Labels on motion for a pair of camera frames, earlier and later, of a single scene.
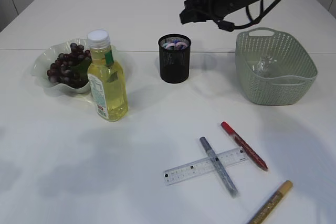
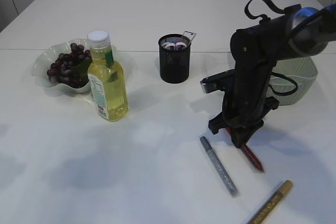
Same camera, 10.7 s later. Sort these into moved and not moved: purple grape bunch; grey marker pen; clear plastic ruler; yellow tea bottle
Moved: clear plastic ruler
Not moved: purple grape bunch; yellow tea bottle; grey marker pen
